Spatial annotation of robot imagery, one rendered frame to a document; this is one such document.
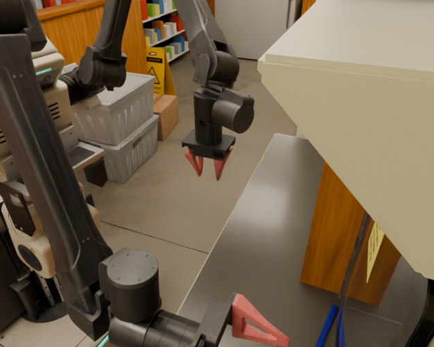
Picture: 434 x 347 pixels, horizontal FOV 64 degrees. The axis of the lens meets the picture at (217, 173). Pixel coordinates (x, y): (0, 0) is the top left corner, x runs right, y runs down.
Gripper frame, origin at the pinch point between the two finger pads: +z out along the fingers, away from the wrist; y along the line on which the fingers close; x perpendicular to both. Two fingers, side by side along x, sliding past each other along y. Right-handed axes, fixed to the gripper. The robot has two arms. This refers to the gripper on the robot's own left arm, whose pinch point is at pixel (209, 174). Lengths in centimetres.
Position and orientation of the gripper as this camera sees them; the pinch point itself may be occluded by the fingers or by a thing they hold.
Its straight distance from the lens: 79.6
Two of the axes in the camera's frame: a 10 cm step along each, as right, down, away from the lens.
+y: 9.3, 2.0, -3.0
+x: 3.6, -5.3, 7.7
